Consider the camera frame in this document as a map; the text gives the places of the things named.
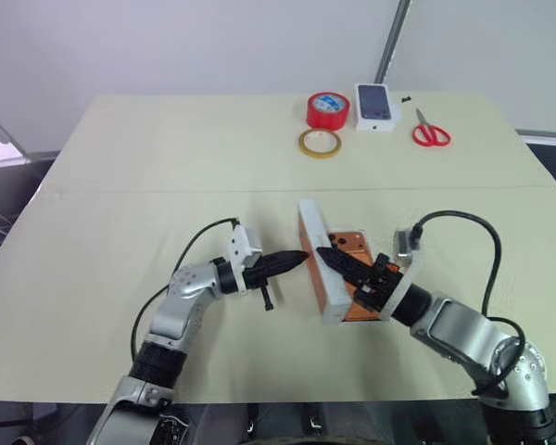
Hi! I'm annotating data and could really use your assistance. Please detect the orange box with white lid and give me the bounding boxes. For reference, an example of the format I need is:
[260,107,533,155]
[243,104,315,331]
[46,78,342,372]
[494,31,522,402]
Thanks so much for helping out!
[297,197,353,327]

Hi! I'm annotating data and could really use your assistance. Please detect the orange smartphone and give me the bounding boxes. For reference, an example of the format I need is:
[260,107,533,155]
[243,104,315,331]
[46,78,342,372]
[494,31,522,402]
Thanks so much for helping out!
[327,230,382,322]

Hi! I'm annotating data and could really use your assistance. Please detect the red tape roll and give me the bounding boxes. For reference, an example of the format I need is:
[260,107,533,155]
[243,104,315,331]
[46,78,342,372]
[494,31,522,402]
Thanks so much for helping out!
[305,91,351,131]

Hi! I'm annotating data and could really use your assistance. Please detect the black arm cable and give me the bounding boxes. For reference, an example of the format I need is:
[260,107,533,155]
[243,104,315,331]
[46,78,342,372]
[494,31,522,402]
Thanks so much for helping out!
[411,210,527,399]
[129,215,241,367]

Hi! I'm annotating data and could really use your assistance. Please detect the grey framed white board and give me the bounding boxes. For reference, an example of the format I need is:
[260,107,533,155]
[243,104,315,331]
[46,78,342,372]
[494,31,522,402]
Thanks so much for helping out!
[375,0,556,147]

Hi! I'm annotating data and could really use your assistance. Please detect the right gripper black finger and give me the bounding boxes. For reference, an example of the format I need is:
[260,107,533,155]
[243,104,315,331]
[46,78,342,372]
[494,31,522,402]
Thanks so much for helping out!
[315,248,372,287]
[315,247,377,279]

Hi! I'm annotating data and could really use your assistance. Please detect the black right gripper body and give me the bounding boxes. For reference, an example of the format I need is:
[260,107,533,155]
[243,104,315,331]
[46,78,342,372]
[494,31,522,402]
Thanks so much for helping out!
[349,252,405,311]

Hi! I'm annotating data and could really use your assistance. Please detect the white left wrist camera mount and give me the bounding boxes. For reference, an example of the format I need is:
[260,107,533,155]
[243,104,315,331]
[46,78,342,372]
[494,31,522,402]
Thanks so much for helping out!
[225,223,265,297]

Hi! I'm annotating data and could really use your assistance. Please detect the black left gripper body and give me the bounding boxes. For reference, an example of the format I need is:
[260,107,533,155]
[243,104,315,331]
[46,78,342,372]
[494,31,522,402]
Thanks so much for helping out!
[241,264,275,315]

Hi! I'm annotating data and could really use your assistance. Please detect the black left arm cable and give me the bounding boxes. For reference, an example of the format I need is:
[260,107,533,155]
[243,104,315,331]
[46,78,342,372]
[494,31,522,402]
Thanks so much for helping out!
[129,215,241,367]

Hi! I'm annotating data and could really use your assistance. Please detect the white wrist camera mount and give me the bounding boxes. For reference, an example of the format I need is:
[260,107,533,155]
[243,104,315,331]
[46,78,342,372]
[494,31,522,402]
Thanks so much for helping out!
[378,227,427,322]
[225,223,265,297]

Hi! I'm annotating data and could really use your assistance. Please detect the yellow clear tape roll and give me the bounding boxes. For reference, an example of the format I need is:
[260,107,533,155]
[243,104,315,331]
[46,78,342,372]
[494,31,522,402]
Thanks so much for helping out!
[297,128,345,160]

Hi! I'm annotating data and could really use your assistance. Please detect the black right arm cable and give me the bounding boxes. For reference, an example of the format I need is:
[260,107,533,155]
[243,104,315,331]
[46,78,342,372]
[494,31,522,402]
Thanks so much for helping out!
[411,210,527,399]

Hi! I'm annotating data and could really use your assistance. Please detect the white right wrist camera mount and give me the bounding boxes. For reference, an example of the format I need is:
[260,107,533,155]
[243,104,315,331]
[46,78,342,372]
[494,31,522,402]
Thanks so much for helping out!
[378,227,427,322]

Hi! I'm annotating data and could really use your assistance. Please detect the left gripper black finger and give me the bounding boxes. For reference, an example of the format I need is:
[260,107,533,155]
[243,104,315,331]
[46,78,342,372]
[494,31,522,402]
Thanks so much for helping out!
[259,251,310,273]
[261,259,307,282]

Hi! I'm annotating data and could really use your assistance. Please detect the white smartphone box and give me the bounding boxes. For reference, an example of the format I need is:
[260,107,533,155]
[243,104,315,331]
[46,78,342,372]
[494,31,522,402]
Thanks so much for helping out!
[354,82,403,134]

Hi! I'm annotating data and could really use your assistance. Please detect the red handled scissors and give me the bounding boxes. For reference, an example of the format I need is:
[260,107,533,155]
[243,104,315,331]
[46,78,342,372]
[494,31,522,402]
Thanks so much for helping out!
[411,107,454,149]

